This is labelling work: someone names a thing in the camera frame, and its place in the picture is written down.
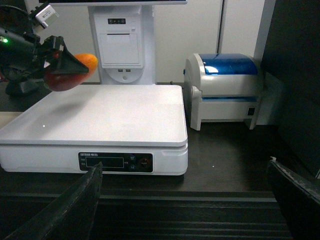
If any black checkout counter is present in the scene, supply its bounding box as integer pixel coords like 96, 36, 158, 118
0, 82, 320, 240

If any dark red mango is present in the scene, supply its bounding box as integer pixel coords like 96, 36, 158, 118
43, 53, 98, 92

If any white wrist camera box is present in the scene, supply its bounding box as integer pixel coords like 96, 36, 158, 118
35, 4, 59, 29

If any black barcode scanner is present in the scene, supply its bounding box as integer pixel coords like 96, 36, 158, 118
1, 67, 44, 97

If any white checkout terminal stand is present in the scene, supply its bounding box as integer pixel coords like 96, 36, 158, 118
49, 0, 187, 85

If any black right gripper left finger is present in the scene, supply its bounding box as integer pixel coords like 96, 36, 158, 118
5, 163, 103, 240

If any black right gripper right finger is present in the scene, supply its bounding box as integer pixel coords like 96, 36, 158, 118
267, 156, 320, 240

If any white blue label printer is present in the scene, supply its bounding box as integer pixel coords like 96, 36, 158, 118
183, 53, 264, 131

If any white checkout scale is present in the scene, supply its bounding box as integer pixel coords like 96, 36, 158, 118
0, 85, 188, 176

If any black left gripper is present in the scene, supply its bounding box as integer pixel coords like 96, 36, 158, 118
0, 4, 89, 82

